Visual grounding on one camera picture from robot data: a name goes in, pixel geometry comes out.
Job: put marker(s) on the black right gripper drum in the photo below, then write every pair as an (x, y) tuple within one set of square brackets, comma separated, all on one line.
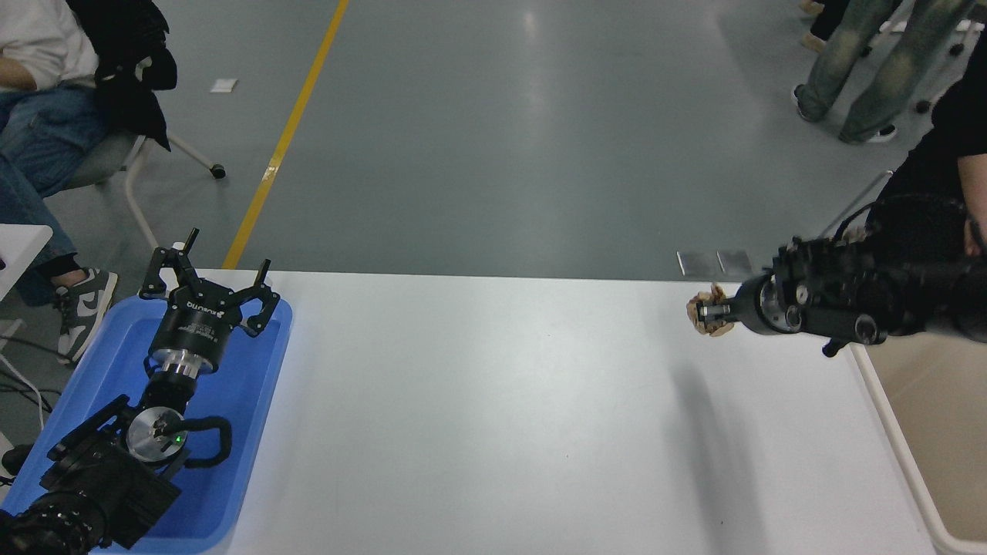
[(745, 310)]

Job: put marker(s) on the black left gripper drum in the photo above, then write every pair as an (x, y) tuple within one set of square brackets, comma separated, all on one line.
[(193, 327)]

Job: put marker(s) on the tan paper ball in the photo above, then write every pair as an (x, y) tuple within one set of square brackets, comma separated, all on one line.
[(703, 297)]

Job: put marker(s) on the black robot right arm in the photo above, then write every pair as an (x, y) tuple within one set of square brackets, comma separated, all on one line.
[(887, 285)]

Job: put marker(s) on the seated person's forearm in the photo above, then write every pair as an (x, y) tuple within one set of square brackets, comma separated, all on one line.
[(15, 75)]

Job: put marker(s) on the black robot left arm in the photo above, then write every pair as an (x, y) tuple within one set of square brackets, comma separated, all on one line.
[(108, 478)]

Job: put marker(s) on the standing person's forearm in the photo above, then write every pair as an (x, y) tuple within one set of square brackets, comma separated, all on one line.
[(973, 185)]

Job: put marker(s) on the standing person's hand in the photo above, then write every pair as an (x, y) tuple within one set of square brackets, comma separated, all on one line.
[(973, 237)]

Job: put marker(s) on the metal floor plate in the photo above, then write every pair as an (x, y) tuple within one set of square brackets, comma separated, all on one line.
[(695, 262), (735, 261)]

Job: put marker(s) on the blue plastic tray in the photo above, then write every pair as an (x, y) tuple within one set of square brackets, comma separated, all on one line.
[(247, 401)]

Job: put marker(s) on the white rolling chair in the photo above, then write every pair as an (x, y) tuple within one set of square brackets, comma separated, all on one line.
[(131, 166)]

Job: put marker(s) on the small white side table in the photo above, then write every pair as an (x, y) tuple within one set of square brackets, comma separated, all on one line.
[(19, 250)]

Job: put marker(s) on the seated person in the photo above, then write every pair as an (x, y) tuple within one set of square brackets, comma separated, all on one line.
[(38, 139)]

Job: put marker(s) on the black jacket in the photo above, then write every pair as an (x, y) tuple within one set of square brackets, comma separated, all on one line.
[(127, 69)]

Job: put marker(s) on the black round floor foot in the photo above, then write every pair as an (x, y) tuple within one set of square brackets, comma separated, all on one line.
[(15, 457)]

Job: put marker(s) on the large pale bin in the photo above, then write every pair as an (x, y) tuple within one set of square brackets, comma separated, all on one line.
[(941, 432)]

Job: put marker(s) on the standing person beside robot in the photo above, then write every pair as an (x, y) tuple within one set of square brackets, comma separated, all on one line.
[(937, 154)]

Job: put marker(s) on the walking person, dark shoes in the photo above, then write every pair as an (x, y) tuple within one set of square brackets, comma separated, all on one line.
[(887, 69)]

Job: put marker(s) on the walking person, tan shoes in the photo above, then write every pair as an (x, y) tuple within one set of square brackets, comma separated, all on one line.
[(821, 19)]

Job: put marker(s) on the white swivel chair base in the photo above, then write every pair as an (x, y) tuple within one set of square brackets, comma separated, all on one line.
[(973, 25)]

